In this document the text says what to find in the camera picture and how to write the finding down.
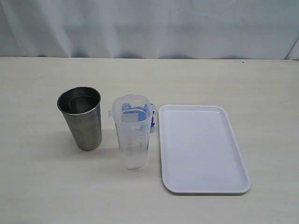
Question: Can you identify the clear plastic measuring container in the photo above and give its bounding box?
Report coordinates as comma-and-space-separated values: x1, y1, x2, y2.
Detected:
109, 94, 156, 169

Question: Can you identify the blue plastic container lid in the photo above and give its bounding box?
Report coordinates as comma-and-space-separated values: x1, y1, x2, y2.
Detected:
120, 101, 156, 133

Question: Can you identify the stainless steel cup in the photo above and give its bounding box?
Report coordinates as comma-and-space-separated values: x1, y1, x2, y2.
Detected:
57, 87, 102, 151

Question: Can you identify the white rectangular plastic tray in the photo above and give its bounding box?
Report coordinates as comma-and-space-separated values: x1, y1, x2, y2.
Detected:
158, 105, 251, 195

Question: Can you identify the white backdrop curtain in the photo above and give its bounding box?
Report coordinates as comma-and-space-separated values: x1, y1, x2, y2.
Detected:
0, 0, 299, 60

